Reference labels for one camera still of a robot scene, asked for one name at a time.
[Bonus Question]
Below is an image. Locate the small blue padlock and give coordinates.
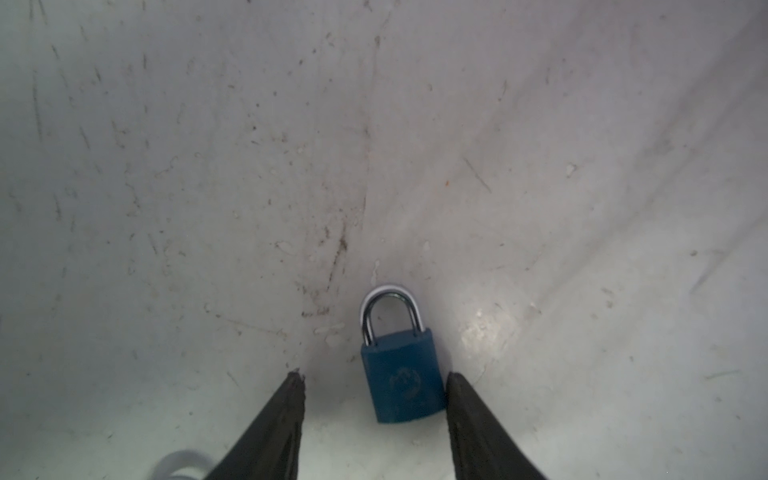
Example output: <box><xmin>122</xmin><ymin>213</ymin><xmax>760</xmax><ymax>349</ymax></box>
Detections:
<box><xmin>359</xmin><ymin>284</ymin><xmax>447</xmax><ymax>424</ymax></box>

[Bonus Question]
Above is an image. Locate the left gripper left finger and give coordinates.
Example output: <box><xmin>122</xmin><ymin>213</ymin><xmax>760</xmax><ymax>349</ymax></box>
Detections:
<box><xmin>206</xmin><ymin>371</ymin><xmax>306</xmax><ymax>480</ymax></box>

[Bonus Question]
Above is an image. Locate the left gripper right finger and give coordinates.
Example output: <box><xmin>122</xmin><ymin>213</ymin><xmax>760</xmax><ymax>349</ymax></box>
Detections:
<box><xmin>446</xmin><ymin>372</ymin><xmax>545</xmax><ymax>480</ymax></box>

